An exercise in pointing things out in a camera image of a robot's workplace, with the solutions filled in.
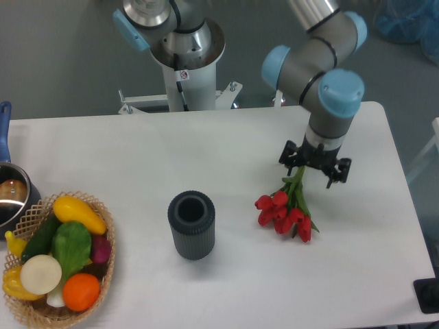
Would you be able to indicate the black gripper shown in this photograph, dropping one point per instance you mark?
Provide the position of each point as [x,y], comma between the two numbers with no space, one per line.
[337,170]

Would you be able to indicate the red tulip bouquet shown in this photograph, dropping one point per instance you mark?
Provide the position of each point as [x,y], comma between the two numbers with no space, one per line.
[287,209]

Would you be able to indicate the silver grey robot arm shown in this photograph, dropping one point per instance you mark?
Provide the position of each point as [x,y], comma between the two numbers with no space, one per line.
[188,45]

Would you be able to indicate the dark grey ribbed vase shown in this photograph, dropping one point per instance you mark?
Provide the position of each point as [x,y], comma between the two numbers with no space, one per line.
[191,216]

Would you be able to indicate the black device at table edge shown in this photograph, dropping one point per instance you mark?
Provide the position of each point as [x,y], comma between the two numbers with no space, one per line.
[427,294]

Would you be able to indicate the blue plastic bag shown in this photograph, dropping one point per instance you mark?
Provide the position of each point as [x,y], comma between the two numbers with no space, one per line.
[410,22]

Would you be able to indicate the purple red onion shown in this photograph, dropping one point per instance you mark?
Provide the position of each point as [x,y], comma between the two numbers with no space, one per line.
[100,249]

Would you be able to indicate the yellow squash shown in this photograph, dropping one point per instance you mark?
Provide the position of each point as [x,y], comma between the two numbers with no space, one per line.
[67,209]

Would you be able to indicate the green lettuce leaf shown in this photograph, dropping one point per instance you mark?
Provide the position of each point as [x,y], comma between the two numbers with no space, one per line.
[71,247]

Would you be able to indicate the orange fruit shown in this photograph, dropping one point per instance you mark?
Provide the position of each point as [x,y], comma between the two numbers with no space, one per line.
[81,291]

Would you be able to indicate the green cucumber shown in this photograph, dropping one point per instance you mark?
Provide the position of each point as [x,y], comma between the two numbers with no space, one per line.
[41,240]

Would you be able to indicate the white leek stalk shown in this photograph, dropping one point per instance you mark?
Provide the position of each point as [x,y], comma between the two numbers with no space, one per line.
[55,298]

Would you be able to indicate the white round onion slice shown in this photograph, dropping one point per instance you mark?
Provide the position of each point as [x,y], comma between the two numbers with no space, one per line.
[40,274]

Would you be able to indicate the yellow bell pepper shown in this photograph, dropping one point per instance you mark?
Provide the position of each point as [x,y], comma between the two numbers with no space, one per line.
[13,287]

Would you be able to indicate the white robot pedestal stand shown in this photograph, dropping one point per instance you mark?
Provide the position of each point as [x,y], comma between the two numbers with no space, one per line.
[186,90]

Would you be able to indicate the blue handled saucepan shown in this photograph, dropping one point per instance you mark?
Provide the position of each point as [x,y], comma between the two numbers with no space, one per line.
[18,193]

